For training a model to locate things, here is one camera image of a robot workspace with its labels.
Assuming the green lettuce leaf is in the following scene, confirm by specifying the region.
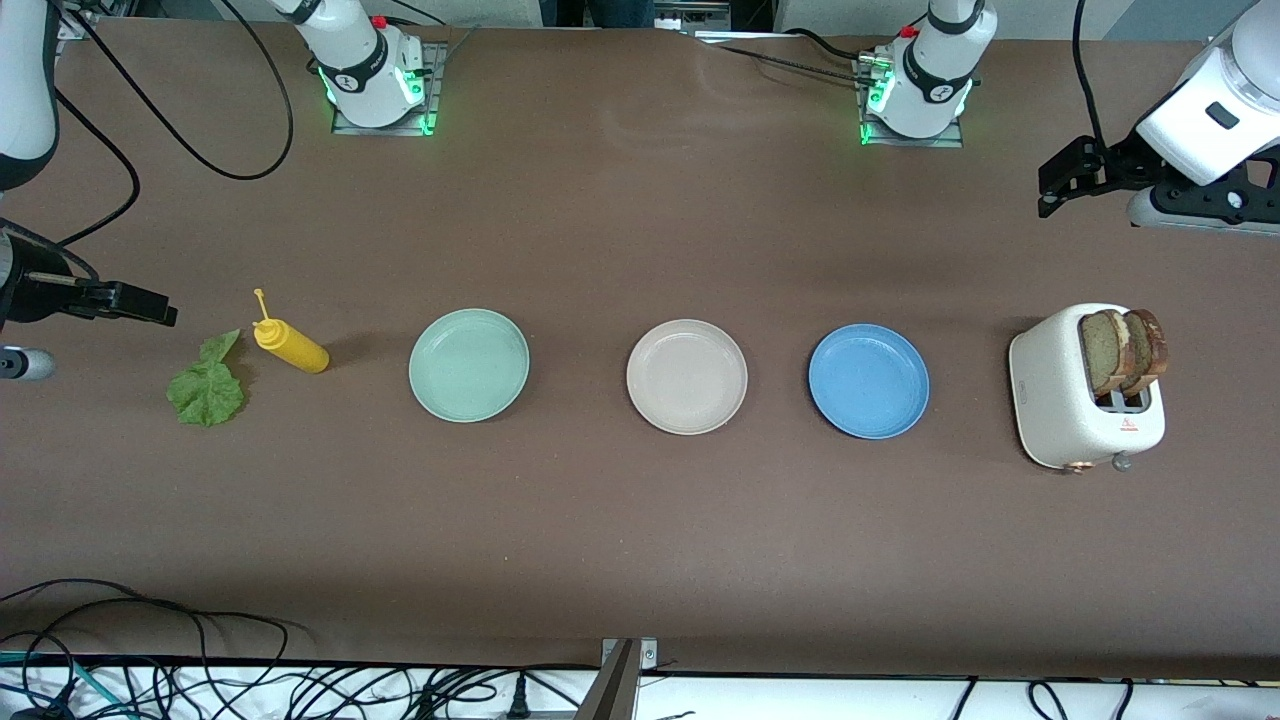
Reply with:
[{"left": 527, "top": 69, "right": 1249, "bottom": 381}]
[{"left": 166, "top": 329, "right": 246, "bottom": 428}]

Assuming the yellow squeeze bottle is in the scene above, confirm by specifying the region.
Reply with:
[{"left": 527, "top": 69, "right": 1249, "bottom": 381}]
[{"left": 252, "top": 288, "right": 331, "bottom": 375}]

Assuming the brown bread slice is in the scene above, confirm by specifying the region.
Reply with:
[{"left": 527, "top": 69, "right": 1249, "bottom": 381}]
[
  {"left": 1080, "top": 310, "right": 1131, "bottom": 396},
  {"left": 1122, "top": 308, "right": 1169, "bottom": 399}
]

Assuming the blue plate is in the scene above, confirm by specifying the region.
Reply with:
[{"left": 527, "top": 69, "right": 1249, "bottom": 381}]
[{"left": 808, "top": 323, "right": 931, "bottom": 440}]

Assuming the mint green plate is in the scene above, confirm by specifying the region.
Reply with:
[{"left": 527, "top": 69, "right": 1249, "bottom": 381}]
[{"left": 408, "top": 308, "right": 531, "bottom": 424}]

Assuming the beige plate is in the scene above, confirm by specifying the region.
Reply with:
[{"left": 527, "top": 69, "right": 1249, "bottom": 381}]
[{"left": 626, "top": 319, "right": 749, "bottom": 436}]

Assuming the white toaster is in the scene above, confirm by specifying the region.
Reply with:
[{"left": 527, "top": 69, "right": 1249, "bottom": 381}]
[{"left": 1008, "top": 303, "right": 1168, "bottom": 473}]

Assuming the white power strip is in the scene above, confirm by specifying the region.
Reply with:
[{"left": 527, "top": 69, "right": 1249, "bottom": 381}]
[{"left": 648, "top": 5, "right": 733, "bottom": 31}]

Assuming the thin black cable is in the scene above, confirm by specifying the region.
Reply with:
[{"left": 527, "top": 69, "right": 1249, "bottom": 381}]
[{"left": 0, "top": 88, "right": 141, "bottom": 281}]

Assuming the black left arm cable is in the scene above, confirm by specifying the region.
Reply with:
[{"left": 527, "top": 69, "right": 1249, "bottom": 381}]
[{"left": 1073, "top": 0, "right": 1109, "bottom": 151}]

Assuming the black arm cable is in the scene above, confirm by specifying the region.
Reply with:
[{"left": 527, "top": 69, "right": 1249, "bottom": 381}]
[
  {"left": 1073, "top": 0, "right": 1109, "bottom": 151},
  {"left": 60, "top": 0, "right": 297, "bottom": 182}
]

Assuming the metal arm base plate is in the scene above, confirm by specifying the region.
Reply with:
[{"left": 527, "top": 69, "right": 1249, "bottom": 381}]
[
  {"left": 857, "top": 52, "right": 966, "bottom": 149},
  {"left": 330, "top": 40, "right": 443, "bottom": 137}
]

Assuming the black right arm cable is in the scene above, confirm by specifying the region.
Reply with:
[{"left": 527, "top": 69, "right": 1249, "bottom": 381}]
[{"left": 60, "top": 0, "right": 297, "bottom": 182}]

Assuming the black braided cable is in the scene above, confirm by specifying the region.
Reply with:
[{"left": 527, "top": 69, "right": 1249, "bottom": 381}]
[{"left": 700, "top": 28, "right": 876, "bottom": 89}]

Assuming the teal cable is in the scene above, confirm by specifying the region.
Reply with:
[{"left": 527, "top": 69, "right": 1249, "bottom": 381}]
[{"left": 0, "top": 650, "right": 136, "bottom": 720}]

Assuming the aluminium profile post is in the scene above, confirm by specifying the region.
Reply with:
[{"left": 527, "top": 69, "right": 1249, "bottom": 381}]
[{"left": 575, "top": 638, "right": 659, "bottom": 720}]

